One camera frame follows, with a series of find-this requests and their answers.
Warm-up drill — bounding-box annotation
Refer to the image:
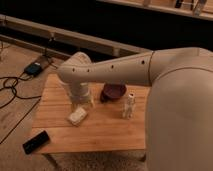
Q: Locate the dark red bowl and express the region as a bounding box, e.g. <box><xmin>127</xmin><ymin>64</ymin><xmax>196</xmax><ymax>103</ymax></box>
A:
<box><xmin>100</xmin><ymin>84</ymin><xmax>127</xmax><ymax>102</ymax></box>

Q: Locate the white toy figure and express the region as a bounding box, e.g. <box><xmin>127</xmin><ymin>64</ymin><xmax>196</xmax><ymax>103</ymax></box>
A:
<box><xmin>122</xmin><ymin>93</ymin><xmax>135</xmax><ymax>119</ymax></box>

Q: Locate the wooden table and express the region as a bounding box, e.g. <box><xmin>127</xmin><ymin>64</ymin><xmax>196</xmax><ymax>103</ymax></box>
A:
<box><xmin>30</xmin><ymin>74</ymin><xmax>149</xmax><ymax>154</ymax></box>

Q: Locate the black floor cable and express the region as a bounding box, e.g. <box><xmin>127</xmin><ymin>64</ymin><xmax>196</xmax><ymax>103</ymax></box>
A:
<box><xmin>0</xmin><ymin>75</ymin><xmax>42</xmax><ymax>145</ymax></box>

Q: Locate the white toy car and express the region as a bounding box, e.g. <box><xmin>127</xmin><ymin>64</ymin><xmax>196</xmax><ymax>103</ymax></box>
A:
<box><xmin>68</xmin><ymin>107</ymin><xmax>87</xmax><ymax>126</ymax></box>

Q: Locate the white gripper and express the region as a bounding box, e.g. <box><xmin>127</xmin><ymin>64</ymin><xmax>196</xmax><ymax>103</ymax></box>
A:
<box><xmin>69</xmin><ymin>83</ymin><xmax>94</xmax><ymax>112</ymax></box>

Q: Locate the black remote control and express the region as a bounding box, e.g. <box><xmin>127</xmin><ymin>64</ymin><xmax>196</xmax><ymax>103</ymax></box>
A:
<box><xmin>23</xmin><ymin>131</ymin><xmax>50</xmax><ymax>154</ymax></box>

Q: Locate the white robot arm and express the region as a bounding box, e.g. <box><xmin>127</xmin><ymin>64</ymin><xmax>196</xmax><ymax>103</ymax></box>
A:
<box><xmin>58</xmin><ymin>47</ymin><xmax>213</xmax><ymax>171</ymax></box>

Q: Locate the long wooden rail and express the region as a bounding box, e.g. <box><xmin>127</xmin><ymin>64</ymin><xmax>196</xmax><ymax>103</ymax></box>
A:
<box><xmin>0</xmin><ymin>14</ymin><xmax>149</xmax><ymax>57</ymax></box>

